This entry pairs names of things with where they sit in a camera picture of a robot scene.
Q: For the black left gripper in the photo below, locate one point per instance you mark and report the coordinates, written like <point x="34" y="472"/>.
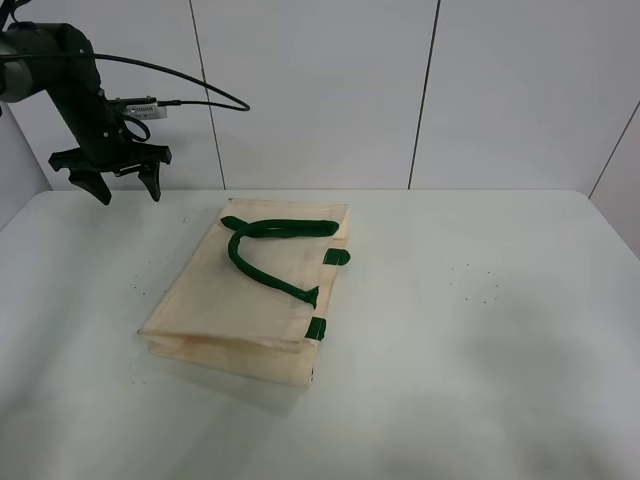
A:
<point x="109" y="140"/>

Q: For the cream linen bag green handles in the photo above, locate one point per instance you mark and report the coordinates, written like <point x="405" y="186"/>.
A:
<point x="254" y="306"/>

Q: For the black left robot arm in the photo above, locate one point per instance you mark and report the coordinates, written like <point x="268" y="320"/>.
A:
<point x="59" y="59"/>

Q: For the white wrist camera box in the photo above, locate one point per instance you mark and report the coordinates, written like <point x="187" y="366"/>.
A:
<point x="140" y="108"/>

